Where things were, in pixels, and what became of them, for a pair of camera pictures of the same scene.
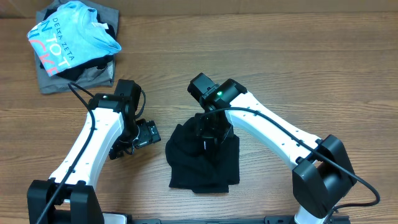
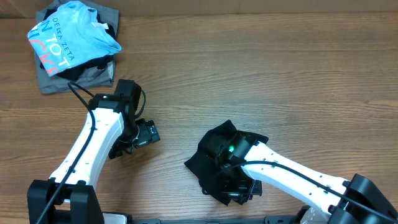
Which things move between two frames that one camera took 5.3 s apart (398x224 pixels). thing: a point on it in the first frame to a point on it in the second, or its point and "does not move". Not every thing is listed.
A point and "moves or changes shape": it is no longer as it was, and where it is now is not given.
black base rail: (267, 219) does not move
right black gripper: (206, 135) to (232, 193)
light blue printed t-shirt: (73, 35) does not move
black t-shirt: (204, 171) moves or changes shape
